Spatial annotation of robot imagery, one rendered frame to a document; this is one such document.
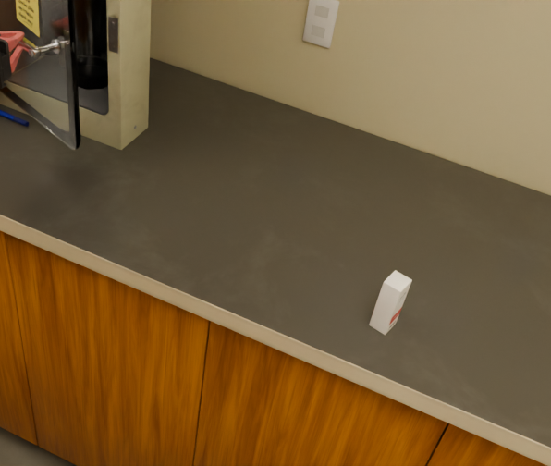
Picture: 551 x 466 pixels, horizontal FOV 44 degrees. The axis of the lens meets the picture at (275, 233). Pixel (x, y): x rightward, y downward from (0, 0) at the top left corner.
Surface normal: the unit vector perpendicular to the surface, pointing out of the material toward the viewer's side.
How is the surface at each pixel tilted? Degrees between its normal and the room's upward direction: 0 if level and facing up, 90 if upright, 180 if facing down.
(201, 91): 0
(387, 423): 90
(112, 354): 90
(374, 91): 90
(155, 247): 0
